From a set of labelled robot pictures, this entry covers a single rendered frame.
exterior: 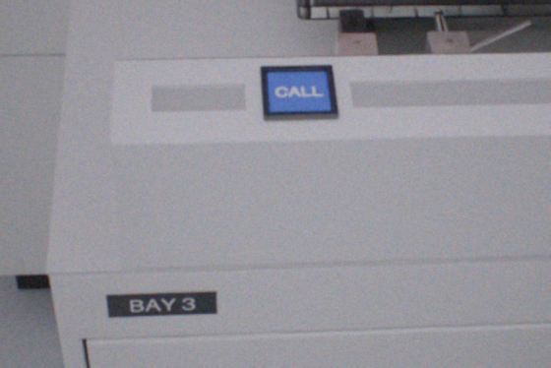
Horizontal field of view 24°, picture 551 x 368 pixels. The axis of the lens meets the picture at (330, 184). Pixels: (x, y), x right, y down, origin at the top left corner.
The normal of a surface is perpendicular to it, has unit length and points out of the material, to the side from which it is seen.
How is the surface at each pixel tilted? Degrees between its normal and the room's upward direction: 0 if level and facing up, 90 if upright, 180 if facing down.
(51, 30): 90
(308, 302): 90
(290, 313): 90
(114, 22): 0
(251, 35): 0
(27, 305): 0
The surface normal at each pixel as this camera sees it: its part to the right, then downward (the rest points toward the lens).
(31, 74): 0.08, 0.72
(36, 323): 0.05, -0.69
